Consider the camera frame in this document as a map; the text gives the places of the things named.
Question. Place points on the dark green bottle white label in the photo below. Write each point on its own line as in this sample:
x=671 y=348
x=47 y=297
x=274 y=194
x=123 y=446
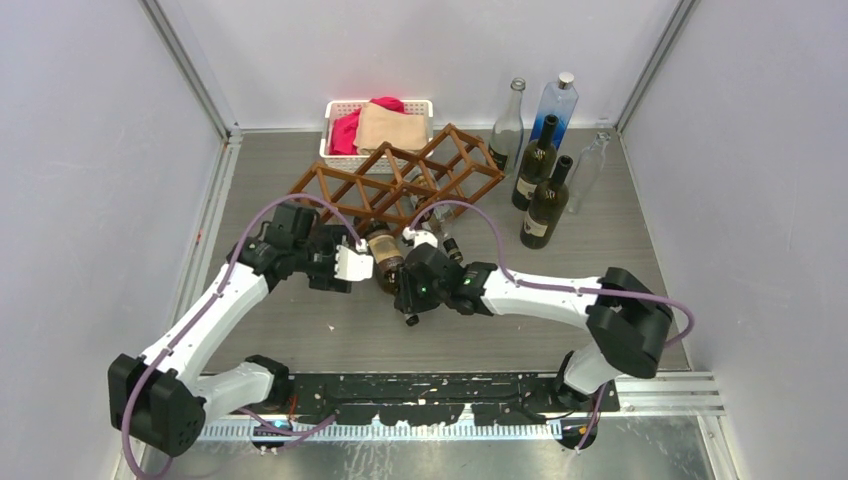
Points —
x=536 y=163

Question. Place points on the pink red cloth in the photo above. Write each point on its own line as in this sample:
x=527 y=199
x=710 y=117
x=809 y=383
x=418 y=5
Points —
x=345 y=128

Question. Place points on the brown wooden wine rack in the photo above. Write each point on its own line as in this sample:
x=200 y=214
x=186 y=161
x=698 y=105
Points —
x=453 y=165

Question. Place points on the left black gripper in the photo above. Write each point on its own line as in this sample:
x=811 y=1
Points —
x=332 y=236

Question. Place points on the beige cloth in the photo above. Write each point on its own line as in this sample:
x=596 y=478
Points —
x=392 y=122

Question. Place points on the green bottle silver capsule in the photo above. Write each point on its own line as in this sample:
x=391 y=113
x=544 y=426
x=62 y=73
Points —
x=388 y=258

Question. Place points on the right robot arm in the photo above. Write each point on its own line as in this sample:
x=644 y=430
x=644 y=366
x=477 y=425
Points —
x=627 y=323

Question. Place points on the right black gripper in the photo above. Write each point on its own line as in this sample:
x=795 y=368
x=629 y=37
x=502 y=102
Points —
x=407 y=299

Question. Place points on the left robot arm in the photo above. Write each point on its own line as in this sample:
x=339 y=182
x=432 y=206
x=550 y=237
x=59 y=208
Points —
x=161 y=398

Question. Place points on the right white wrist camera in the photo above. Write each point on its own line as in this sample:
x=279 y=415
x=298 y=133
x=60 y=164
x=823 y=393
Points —
x=416 y=237

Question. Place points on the small clear bottle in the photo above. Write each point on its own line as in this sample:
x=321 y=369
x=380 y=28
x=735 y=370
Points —
x=589 y=166

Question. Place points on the blue square glass bottle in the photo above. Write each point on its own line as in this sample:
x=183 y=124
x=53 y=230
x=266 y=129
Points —
x=559 y=98

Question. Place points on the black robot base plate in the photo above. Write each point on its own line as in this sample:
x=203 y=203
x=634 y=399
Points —
x=425 y=399

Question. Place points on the white plastic basket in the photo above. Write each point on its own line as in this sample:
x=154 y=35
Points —
x=336 y=109

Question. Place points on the clear glass wine bottle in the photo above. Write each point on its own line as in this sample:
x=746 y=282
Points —
x=507 y=134

